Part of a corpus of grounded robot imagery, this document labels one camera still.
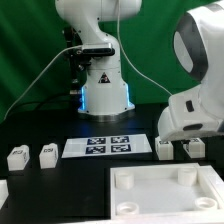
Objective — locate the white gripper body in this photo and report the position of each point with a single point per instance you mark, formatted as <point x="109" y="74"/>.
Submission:
<point x="185" y="118"/>

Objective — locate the white square tabletop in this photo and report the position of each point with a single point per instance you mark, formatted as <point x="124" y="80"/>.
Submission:
<point x="172" y="193"/>

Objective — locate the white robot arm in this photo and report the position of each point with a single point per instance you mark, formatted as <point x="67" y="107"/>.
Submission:
<point x="198" y="44"/>

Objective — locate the white fiducial marker sheet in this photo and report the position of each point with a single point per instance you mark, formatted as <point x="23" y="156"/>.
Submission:
<point x="106" y="146"/>

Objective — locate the grey depth camera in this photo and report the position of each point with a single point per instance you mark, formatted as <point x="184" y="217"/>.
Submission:
<point x="102" y="49"/>

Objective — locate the black camera stand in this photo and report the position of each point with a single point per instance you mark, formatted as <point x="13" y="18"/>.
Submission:
<point x="78" y="63"/>

